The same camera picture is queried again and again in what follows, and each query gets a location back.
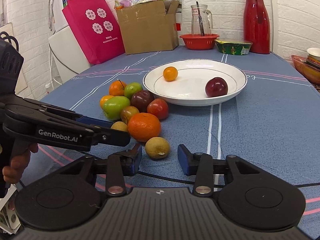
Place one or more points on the large green fruit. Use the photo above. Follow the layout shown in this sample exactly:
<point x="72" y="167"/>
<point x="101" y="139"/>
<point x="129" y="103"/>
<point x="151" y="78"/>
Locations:
<point x="113" y="107"/>

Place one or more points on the red thermos jug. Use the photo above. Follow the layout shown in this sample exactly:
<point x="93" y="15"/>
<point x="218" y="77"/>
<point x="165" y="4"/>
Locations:
<point x="257" y="26"/>

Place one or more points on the blue striped tablecloth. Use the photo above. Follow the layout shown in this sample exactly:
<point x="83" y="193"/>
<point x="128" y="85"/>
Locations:
<point x="273" y="124"/>

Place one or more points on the green decorated bowl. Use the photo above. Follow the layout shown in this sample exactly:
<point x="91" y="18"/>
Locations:
<point x="233" y="47"/>

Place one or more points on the white porcelain plate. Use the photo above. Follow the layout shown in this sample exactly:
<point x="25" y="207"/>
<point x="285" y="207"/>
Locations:
<point x="188" y="89"/>

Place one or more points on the dark red plum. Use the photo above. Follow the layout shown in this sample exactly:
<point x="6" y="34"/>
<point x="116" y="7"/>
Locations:
<point x="216" y="87"/>

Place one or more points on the small tan longan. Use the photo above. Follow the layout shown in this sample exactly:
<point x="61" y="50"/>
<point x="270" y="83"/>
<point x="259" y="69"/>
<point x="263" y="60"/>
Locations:
<point x="120" y="126"/>

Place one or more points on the small green fruit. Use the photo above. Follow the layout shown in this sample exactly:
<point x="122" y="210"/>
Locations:
<point x="131" y="89"/>

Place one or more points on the person's left hand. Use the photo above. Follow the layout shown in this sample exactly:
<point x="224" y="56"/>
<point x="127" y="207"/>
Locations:
<point x="14" y="172"/>

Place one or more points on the white paper cup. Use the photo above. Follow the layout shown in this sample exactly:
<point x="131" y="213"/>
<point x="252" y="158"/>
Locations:
<point x="314" y="53"/>

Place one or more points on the red plastic basket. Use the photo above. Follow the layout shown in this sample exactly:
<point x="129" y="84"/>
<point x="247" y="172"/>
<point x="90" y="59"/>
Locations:
<point x="198" y="42"/>

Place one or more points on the small yellow orange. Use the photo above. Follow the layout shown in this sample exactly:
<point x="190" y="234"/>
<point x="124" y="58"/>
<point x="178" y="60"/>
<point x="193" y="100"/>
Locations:
<point x="104" y="99"/>

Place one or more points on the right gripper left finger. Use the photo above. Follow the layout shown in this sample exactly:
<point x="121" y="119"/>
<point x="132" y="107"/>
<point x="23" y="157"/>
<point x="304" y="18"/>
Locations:
<point x="116" y="167"/>

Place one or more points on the white appliance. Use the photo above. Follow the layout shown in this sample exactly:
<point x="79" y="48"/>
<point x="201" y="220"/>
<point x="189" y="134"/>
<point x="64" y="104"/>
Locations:
<point x="67" y="54"/>

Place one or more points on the brownish green fruit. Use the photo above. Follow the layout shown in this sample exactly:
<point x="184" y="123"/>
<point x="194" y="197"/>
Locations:
<point x="127" y="113"/>

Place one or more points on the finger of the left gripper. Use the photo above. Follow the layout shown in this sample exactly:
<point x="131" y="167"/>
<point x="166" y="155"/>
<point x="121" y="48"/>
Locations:
<point x="108" y="136"/>
<point x="95" y="121"/>

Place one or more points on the glass pitcher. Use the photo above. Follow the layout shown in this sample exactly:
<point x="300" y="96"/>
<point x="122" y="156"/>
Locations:
<point x="202" y="20"/>

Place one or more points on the red tomato fruit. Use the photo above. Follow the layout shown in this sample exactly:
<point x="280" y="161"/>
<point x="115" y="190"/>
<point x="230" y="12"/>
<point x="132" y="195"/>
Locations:
<point x="158" y="108"/>

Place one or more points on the brown longan fruit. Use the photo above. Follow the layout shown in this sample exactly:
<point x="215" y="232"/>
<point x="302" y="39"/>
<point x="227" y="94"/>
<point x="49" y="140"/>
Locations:
<point x="157" y="148"/>

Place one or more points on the cardboard box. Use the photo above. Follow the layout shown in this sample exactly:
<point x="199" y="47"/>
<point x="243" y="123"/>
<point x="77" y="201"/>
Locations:
<point x="148" y="27"/>

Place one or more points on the pink tote bag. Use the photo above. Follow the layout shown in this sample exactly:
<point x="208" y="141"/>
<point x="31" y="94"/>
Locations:
<point x="95" y="28"/>

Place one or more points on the orange with stem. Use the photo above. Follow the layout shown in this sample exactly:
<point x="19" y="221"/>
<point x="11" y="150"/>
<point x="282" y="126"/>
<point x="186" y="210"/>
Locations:
<point x="117" y="88"/>

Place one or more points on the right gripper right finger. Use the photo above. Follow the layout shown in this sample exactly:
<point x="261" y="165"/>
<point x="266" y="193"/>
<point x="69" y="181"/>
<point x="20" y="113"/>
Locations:
<point x="203" y="166"/>

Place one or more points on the large orange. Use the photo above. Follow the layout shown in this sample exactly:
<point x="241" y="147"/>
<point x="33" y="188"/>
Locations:
<point x="144" y="126"/>

